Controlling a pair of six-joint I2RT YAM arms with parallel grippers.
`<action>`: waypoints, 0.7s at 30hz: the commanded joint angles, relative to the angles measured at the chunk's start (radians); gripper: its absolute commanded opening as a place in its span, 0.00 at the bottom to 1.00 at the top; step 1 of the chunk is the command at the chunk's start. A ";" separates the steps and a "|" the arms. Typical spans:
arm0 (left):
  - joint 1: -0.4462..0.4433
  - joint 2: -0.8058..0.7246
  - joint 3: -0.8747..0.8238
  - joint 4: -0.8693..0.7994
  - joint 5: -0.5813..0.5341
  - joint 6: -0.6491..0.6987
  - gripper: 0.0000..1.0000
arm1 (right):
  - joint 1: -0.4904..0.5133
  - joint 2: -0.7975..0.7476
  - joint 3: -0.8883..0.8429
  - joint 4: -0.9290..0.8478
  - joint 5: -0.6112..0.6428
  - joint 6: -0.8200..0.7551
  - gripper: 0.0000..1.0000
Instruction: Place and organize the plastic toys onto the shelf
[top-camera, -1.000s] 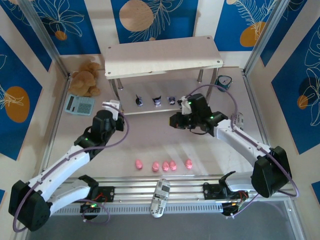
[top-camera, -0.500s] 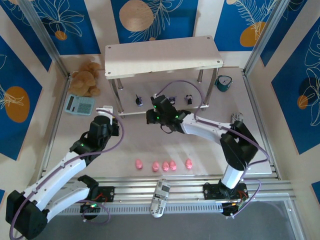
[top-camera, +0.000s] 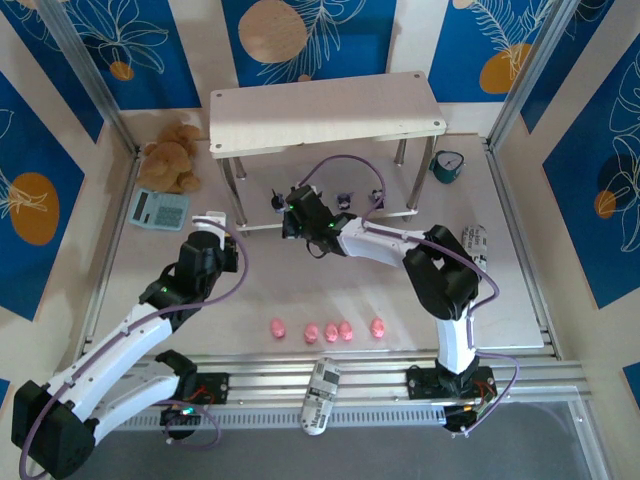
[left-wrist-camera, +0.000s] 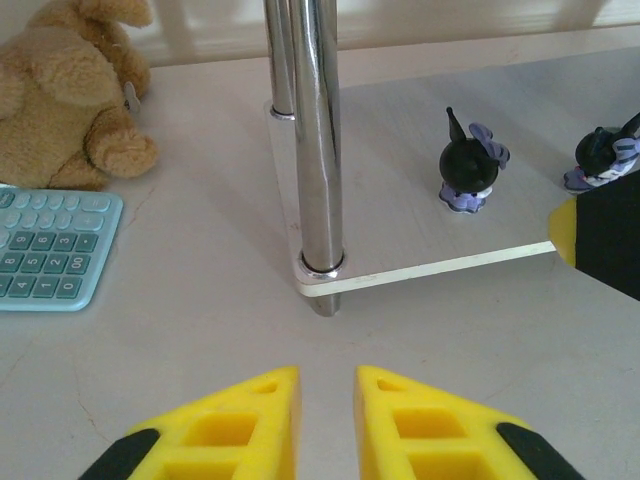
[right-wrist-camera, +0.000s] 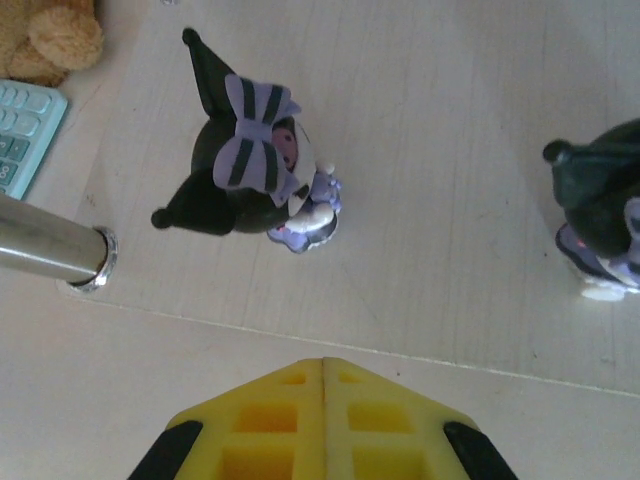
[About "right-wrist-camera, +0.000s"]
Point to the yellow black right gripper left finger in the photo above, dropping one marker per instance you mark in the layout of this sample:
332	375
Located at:
265	440

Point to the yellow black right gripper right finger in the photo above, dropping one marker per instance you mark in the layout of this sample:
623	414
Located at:
380	440

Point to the black purple Kuromi figurine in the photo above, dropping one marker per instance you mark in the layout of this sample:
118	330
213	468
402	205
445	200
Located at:
600	200
235	200

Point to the teal calculator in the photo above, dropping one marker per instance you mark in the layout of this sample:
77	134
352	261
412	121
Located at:
25	130

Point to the brown plush toy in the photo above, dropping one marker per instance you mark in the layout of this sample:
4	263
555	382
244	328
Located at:
45	45

